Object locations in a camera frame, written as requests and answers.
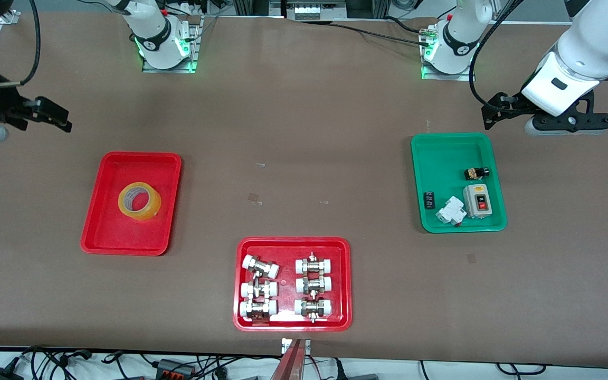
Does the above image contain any yellow tape roll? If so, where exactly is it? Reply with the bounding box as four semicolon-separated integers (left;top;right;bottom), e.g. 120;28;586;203
118;182;162;222

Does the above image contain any green plastic tray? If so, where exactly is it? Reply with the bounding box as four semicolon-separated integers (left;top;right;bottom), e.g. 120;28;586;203
411;132;508;233

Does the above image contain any red plastic tray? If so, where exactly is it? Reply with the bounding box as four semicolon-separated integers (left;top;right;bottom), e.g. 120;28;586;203
80;151;183;257
233;236;353;333

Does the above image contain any white circuit breaker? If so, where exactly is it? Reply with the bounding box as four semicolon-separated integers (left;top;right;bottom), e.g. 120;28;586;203
435;196;467;227

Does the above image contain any white power strip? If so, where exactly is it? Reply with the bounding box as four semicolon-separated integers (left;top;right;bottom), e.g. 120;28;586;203
286;0;347;21

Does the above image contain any metal valve with white caps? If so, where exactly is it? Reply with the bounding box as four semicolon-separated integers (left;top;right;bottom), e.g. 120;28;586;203
295;252;334;275
240;280;278;300
294;298;333;323
242;254;280;279
239;299;278;322
295;274;333;295

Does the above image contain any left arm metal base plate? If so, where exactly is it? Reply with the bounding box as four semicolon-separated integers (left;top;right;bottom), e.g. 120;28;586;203
421;24;477;82

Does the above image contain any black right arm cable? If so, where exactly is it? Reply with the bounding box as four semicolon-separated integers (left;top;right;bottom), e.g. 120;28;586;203
0;0;41;87

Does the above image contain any grey push button switch box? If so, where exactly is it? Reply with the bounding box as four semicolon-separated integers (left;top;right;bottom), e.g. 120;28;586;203
462;184;493;219

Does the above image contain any short black table cable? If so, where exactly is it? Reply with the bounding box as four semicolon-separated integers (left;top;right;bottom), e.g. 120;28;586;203
386;16;429;35

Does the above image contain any long black table cable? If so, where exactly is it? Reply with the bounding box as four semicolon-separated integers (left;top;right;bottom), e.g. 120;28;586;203
330;21;431;46

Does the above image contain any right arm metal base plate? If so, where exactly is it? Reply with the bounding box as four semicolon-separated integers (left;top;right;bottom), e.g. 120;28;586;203
142;15;203;74

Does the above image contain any small metal bracket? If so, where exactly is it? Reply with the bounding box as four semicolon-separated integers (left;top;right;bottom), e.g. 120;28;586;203
281;338;311;354

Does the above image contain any reddish metal post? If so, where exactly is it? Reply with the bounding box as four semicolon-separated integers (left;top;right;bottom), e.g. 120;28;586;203
270;340;306;380

